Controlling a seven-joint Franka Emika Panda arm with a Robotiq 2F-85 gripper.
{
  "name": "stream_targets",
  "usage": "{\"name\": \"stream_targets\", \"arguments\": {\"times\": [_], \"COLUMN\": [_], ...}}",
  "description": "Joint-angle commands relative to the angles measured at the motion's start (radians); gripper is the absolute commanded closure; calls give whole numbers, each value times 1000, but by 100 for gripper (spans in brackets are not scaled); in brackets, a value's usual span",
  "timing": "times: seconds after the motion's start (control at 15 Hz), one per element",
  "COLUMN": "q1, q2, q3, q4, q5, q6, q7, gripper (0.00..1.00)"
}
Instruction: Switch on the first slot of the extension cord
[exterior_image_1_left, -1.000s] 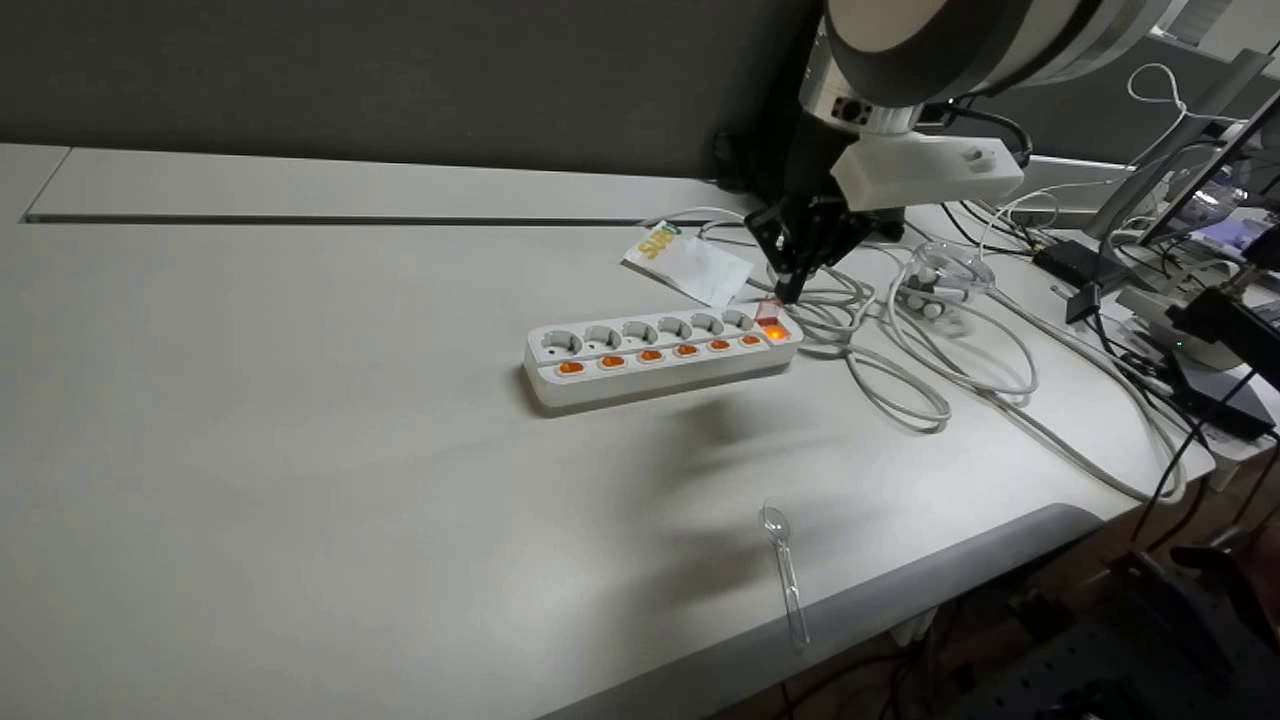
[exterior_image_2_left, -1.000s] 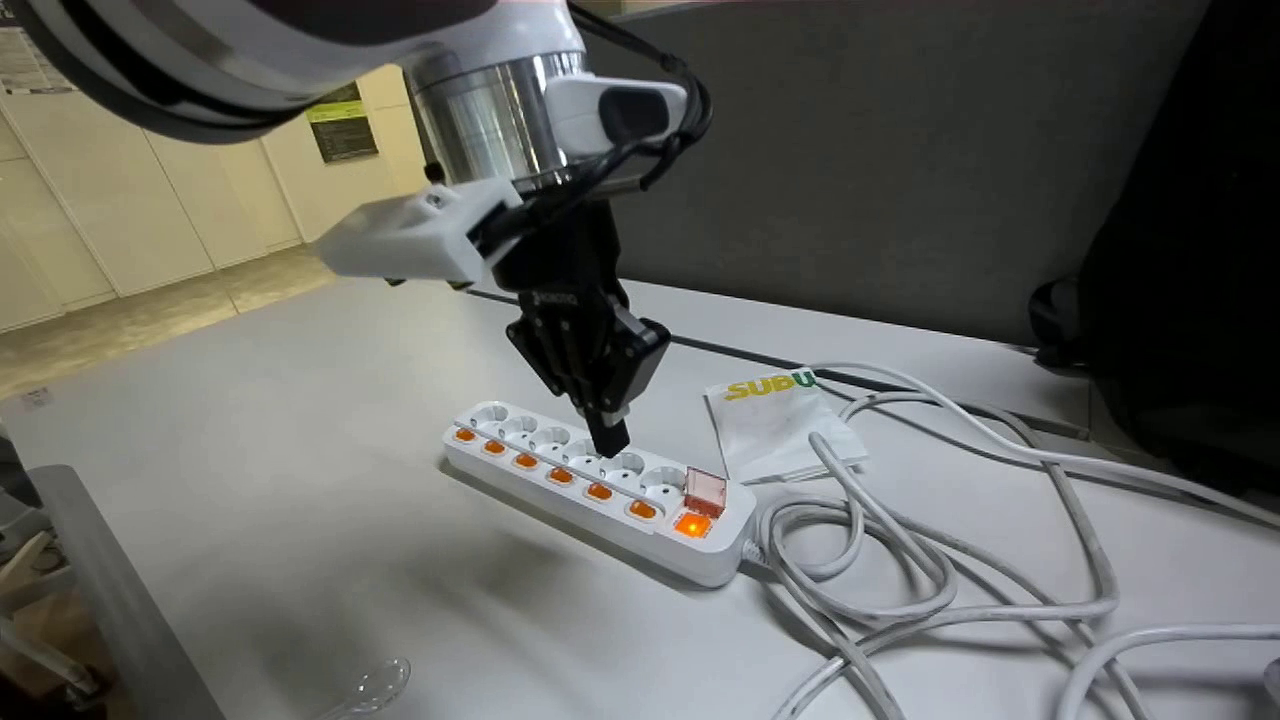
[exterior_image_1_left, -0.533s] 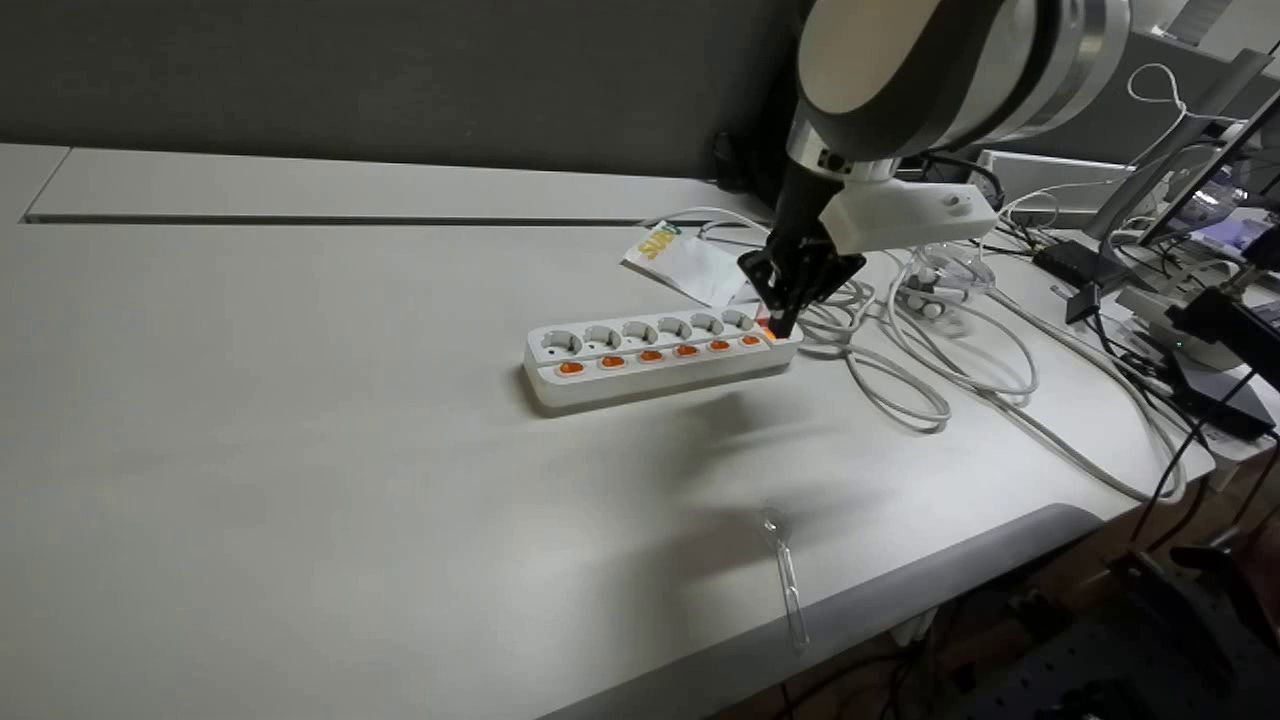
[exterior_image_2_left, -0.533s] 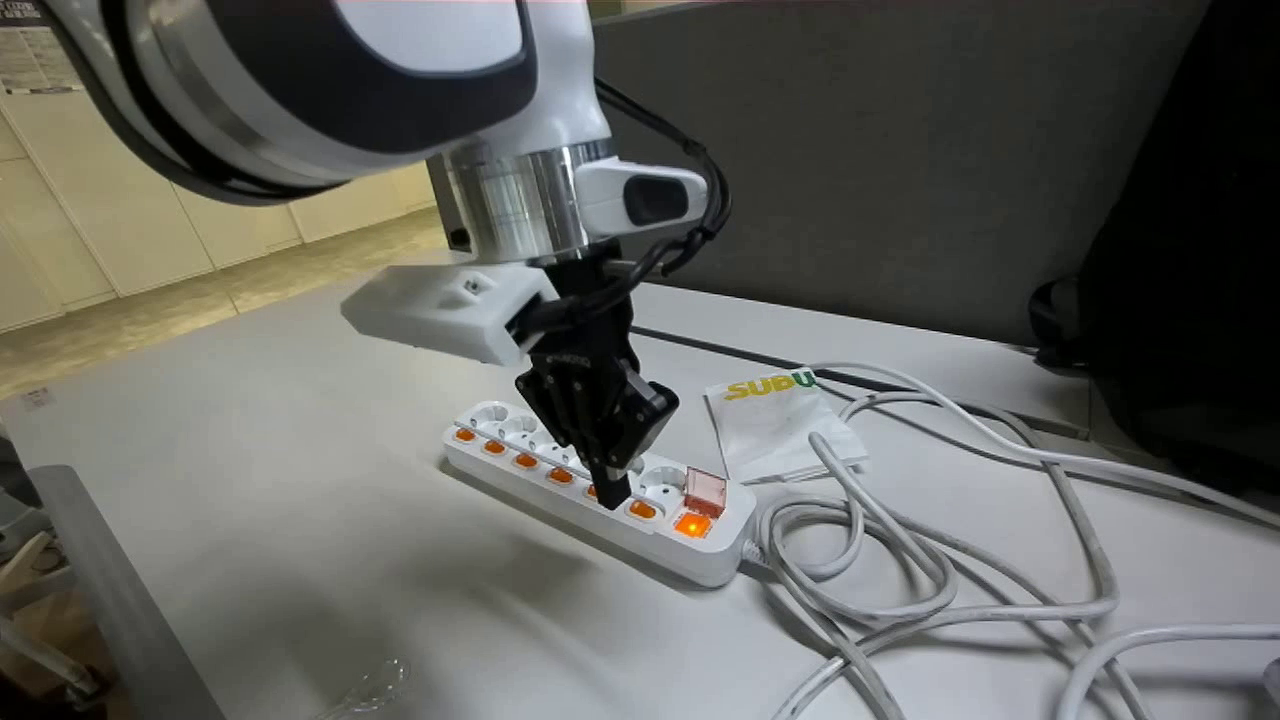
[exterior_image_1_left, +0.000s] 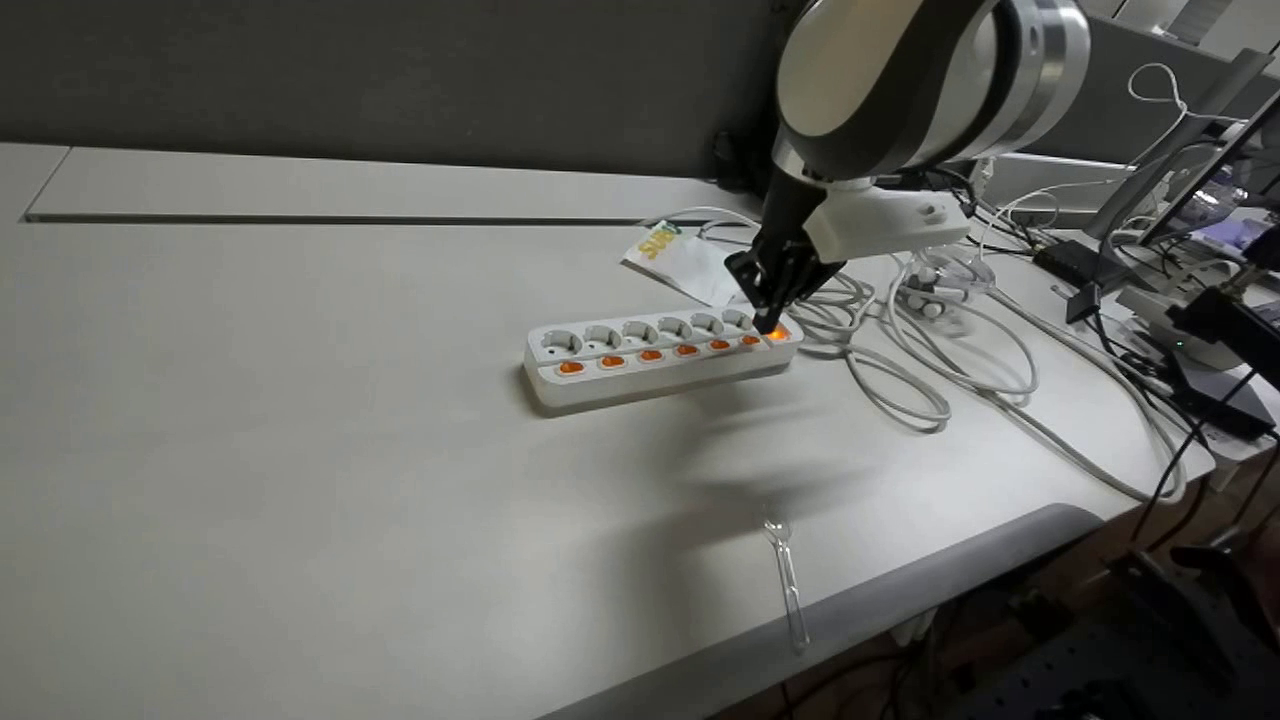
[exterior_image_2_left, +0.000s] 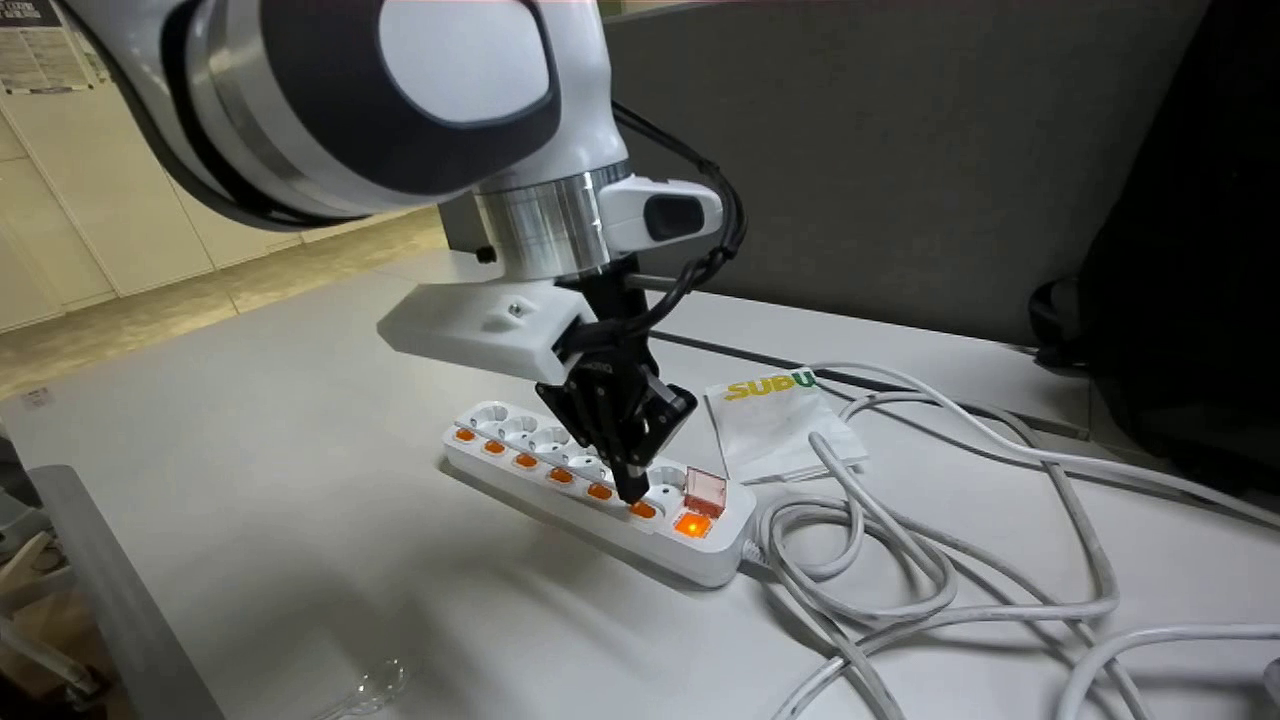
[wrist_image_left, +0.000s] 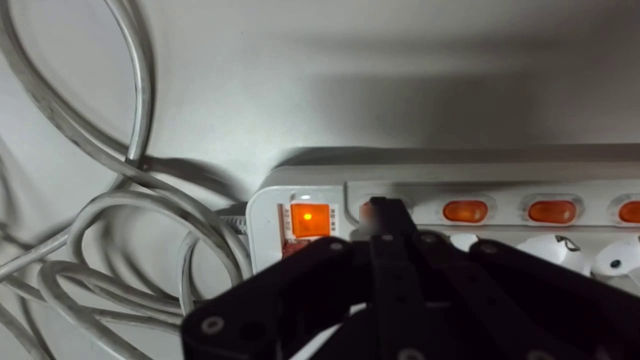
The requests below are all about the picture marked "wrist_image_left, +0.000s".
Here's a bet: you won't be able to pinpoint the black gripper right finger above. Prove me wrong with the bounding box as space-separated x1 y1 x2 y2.
388 196 640 360

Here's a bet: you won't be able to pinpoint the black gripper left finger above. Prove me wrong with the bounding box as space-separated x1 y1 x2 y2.
181 196 397 360

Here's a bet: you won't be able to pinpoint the white power strip orange switches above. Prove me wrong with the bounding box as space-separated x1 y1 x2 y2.
245 144 640 296

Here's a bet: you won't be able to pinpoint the white power cable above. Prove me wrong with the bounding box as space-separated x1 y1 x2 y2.
0 0 256 360

